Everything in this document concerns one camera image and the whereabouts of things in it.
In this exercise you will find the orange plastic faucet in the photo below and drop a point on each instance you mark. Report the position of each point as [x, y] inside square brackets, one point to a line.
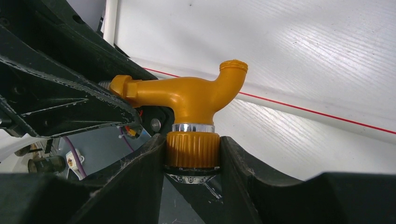
[192, 153]

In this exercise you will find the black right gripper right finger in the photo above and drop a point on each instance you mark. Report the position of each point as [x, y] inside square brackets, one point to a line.
[256, 193]

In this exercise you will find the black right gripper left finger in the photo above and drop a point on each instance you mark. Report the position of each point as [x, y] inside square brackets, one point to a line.
[125, 194]

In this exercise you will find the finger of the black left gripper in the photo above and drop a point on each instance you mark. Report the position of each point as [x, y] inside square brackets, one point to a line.
[62, 102]
[49, 54]

